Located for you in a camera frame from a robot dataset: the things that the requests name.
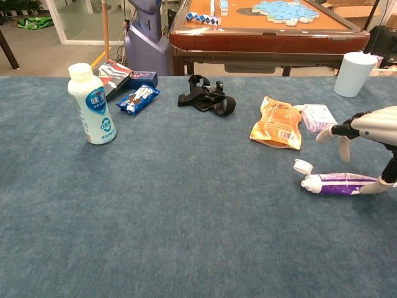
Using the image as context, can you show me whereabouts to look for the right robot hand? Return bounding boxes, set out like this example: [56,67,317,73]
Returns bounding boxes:
[315,106,397,195]

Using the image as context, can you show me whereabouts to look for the purple toothpaste tube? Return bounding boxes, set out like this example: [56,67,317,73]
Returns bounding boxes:
[293,158,379,196]

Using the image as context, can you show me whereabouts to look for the white box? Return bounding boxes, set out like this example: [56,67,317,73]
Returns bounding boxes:
[294,104,338,135]

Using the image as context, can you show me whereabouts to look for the light blue cup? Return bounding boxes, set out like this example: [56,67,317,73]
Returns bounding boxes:
[333,52,378,98]

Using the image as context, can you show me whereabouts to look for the orange spout pouch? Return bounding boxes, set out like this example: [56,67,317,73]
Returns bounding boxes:
[249,95,303,151]

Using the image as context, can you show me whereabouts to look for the black tripod stand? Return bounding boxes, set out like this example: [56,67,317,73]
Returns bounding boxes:
[362,0,381,32]

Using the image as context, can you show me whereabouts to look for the cardboard box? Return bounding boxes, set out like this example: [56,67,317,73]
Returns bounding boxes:
[322,0,381,20]

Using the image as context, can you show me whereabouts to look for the brown mahjong table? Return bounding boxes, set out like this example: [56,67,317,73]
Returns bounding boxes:
[169,0,372,77]

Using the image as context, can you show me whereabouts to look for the blue mahjong tile pile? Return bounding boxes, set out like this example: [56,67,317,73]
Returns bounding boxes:
[251,0,320,27]

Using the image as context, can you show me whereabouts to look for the blue white snake puzzle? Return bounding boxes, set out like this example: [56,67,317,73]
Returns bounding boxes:
[185,11,221,26]

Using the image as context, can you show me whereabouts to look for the blue felt table mat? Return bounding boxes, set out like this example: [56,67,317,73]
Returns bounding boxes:
[0,75,397,298]

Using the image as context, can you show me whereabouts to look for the dark blue box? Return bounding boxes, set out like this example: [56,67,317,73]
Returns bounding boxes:
[125,70,158,90]

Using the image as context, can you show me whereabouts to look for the blue cookie packet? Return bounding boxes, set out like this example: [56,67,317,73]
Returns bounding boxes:
[115,84,161,116]

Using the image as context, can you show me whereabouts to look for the red black card box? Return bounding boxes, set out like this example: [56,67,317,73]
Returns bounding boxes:
[92,60,133,101]

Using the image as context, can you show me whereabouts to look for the white bottle blue label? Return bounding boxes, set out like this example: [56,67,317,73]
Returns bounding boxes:
[67,63,118,145]

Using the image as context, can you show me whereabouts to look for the wooden pole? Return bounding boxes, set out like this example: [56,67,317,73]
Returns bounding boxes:
[101,0,111,61]

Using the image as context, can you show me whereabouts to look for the green bag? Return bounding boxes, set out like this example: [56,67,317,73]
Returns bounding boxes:
[17,17,54,30]

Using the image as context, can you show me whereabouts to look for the dark wooden table leg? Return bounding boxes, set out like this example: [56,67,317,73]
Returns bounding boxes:
[0,29,20,70]

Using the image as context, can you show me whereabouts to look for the green potted plants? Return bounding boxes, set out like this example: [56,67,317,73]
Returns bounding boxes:
[0,0,43,16]

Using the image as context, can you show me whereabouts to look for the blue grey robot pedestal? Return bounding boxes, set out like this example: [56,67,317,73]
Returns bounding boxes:
[125,0,171,77]

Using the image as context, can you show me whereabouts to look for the tangled black cables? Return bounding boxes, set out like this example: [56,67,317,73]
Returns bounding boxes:
[115,18,131,66]

